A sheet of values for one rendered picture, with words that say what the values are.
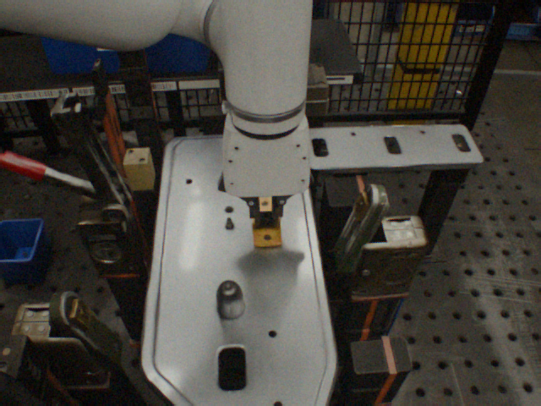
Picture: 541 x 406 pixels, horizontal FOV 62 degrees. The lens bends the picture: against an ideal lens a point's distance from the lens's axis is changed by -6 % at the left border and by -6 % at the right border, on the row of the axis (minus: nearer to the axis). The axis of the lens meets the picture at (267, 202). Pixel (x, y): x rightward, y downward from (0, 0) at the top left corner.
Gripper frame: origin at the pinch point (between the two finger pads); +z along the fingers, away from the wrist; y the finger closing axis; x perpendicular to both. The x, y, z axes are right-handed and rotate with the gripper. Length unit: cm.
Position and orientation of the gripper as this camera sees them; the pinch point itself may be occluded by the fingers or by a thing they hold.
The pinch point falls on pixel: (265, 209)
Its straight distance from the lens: 62.8
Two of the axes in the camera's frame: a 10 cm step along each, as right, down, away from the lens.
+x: -0.6, -7.4, 6.7
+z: 0.0, 6.7, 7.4
